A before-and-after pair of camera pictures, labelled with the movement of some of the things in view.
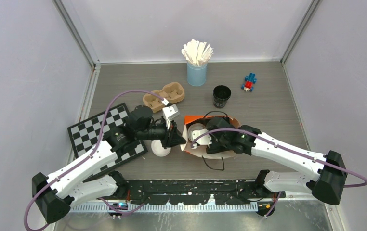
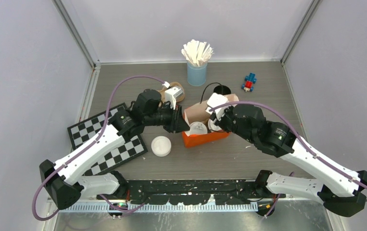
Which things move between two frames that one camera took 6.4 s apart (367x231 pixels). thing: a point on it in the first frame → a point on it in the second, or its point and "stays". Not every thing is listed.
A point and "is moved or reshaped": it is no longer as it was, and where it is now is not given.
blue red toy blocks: x=250 y=80 stays
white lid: x=194 y=127 is moved or reshaped
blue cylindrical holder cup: x=197 y=75 stays
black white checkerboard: x=85 y=135 stays
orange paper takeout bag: x=194 y=136 is moved or reshaped
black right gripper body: x=217 y=144 → x=228 y=122
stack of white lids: x=157 y=148 stays
